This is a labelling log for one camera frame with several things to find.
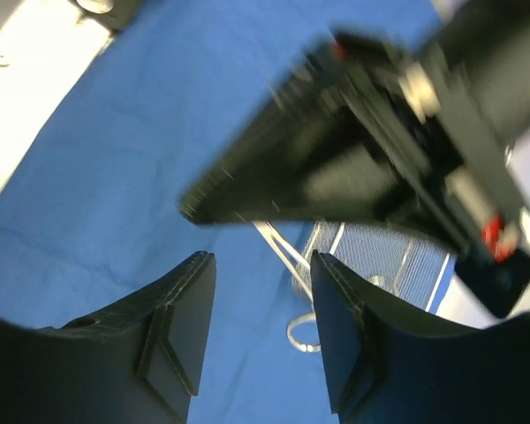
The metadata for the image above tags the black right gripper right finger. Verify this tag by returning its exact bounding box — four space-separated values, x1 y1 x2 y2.
311 252 530 423

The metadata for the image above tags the aluminium front frame rail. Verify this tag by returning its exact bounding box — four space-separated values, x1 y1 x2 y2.
0 1 110 193

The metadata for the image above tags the blue surgical drape cloth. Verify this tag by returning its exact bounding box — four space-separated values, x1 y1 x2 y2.
0 1 438 423

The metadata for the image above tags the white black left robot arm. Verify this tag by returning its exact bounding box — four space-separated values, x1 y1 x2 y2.
179 1 530 318

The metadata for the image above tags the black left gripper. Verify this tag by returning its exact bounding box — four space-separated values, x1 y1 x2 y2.
179 30 530 318

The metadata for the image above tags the steel mesh instrument tray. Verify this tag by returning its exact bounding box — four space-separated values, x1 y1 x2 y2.
302 222 453 314

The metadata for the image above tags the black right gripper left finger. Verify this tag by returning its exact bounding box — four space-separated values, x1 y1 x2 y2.
0 252 216 423

